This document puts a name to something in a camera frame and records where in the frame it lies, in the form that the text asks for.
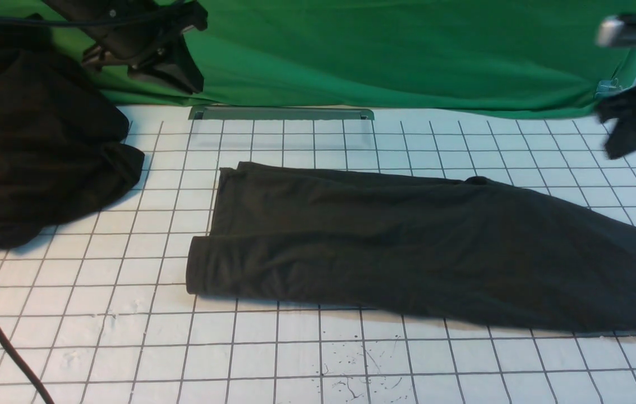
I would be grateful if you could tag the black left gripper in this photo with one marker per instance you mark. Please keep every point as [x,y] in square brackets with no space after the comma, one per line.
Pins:
[143,35]

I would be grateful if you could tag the gray long-sleeved shirt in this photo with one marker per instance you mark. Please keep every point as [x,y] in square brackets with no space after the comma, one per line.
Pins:
[478,251]

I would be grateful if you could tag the blue binder clip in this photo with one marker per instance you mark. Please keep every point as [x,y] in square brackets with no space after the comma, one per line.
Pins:
[606,88]

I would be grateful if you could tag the gray metal bar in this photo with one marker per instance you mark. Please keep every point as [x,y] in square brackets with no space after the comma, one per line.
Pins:
[226,112]

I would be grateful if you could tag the green backdrop cloth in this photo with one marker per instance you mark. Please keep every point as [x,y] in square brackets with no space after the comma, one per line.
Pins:
[508,59]

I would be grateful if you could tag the black cloth pile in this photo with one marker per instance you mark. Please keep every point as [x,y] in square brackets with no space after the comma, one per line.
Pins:
[62,150]

